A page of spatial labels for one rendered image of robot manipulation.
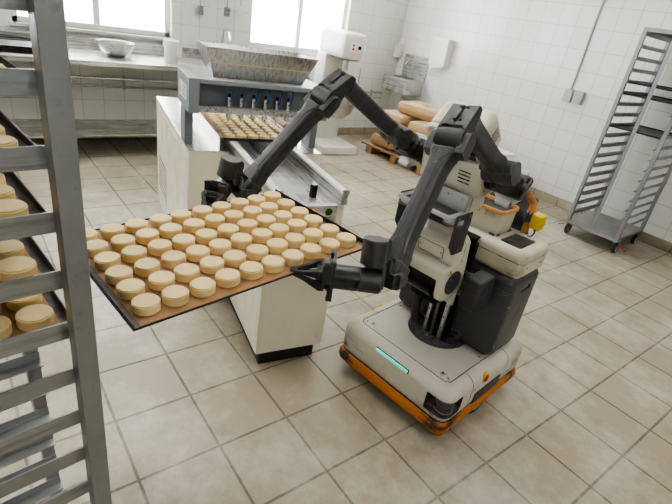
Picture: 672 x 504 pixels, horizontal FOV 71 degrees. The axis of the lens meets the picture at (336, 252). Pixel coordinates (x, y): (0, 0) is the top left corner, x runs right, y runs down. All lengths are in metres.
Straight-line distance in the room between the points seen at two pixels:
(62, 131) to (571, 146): 5.44
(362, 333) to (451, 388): 0.47
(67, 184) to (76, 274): 0.13
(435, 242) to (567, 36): 4.34
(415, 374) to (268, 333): 0.68
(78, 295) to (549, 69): 5.61
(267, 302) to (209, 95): 1.06
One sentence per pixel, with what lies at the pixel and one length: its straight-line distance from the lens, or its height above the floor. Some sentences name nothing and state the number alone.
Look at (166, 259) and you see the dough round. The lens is 1.05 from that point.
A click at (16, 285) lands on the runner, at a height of 1.15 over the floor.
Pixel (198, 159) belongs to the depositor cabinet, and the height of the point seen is 0.80.
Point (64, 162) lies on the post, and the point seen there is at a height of 1.32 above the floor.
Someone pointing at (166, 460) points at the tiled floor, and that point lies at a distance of 1.98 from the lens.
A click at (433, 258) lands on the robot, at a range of 1.88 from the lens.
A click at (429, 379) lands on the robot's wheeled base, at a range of 2.03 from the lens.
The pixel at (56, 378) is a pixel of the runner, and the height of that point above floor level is 0.97.
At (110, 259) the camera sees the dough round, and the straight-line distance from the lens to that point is 1.07.
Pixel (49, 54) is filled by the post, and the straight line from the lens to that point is 0.65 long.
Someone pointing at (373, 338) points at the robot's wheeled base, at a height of 0.27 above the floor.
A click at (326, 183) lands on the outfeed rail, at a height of 0.88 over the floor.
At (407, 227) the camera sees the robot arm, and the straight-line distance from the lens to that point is 1.12.
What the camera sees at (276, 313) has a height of 0.31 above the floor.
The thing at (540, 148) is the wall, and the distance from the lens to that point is 5.96.
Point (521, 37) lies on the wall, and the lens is 6.22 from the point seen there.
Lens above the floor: 1.54
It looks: 27 degrees down
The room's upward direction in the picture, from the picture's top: 10 degrees clockwise
